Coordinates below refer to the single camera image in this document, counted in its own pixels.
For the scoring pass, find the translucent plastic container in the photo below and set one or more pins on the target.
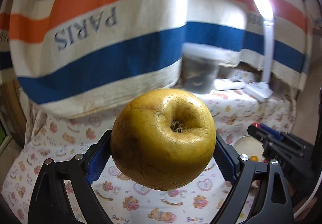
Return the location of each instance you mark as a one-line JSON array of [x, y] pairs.
[[200, 67]]

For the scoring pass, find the cream round plate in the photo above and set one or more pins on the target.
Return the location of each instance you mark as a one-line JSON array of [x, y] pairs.
[[250, 146]]

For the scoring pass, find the white desk lamp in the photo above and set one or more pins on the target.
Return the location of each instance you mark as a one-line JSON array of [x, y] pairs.
[[261, 90]]

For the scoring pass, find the striped Paris towel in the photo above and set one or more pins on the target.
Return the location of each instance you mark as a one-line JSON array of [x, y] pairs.
[[74, 57]]

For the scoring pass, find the red cherry tomato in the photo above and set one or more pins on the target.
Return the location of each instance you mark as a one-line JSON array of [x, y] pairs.
[[256, 125]]

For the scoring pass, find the large yellow apple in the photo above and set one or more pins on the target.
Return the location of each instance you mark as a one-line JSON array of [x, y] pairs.
[[163, 139]]

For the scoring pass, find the wooden headboard panel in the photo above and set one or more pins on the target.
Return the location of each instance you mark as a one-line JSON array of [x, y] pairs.
[[304, 118]]

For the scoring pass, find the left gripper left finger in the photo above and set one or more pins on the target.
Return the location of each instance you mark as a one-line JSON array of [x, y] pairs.
[[97, 157]]

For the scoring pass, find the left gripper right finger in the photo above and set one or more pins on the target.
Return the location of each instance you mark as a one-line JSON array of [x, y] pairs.
[[226, 158]]

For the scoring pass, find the white remote control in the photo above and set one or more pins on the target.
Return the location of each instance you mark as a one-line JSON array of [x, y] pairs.
[[228, 84]]

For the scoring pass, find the small yellow-orange kumquat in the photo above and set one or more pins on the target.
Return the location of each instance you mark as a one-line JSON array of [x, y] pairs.
[[254, 158]]

